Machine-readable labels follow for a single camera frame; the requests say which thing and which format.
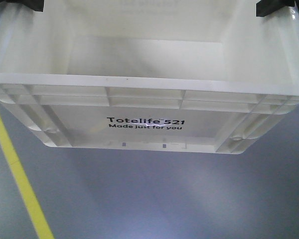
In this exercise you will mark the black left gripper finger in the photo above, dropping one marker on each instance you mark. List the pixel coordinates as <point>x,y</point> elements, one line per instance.
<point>35,5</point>

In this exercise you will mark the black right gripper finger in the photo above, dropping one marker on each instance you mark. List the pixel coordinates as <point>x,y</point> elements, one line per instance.
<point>266,7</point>

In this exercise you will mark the white plastic tote crate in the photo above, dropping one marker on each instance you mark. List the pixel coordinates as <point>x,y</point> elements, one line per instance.
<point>164,75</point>

